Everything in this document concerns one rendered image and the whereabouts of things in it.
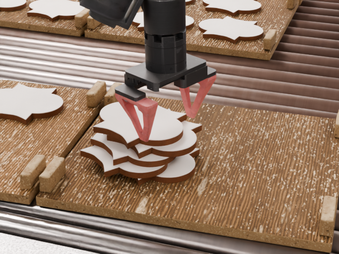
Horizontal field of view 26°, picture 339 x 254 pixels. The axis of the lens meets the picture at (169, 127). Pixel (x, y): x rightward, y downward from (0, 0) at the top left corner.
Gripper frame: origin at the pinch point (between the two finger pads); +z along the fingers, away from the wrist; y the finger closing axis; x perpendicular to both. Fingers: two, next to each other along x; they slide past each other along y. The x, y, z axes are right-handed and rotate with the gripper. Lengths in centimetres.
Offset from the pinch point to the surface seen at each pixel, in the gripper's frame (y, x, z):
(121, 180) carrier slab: 7.6, -2.2, 7.1
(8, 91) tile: 3.4, -36.7, 5.4
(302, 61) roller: -51, -12, 10
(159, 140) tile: 2.2, 0.3, 1.8
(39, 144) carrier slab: 9.8, -19.1, 6.8
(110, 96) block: -6.2, -20.2, 4.5
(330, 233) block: -2.0, 27.1, 7.1
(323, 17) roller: -75, -23, 10
